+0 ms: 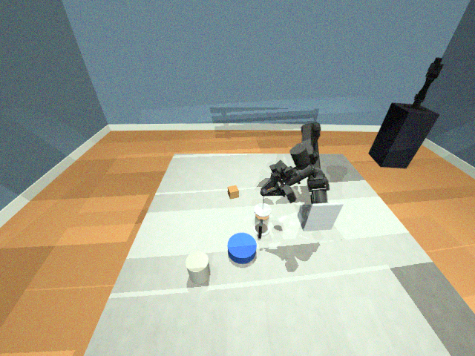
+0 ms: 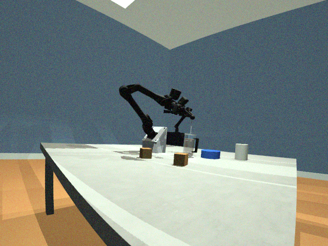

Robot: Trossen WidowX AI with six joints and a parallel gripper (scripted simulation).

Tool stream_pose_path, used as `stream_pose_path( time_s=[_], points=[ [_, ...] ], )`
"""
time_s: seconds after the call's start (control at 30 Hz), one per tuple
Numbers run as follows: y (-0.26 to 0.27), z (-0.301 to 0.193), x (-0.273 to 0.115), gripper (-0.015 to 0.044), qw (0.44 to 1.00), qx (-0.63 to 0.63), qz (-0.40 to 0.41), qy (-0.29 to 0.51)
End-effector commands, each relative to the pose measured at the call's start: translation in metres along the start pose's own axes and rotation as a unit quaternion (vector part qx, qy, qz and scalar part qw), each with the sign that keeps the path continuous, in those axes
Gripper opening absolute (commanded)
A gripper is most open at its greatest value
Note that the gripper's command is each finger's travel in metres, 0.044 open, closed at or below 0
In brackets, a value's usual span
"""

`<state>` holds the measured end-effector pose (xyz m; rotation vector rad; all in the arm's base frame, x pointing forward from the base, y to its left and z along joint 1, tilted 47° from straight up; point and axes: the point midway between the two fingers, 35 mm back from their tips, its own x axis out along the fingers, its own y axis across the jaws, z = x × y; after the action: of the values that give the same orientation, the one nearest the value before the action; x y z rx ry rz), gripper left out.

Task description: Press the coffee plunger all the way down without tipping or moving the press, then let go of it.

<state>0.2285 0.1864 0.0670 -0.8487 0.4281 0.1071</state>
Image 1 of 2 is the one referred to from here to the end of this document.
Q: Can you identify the blue cylinder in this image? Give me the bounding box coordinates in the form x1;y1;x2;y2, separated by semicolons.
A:
228;233;257;264

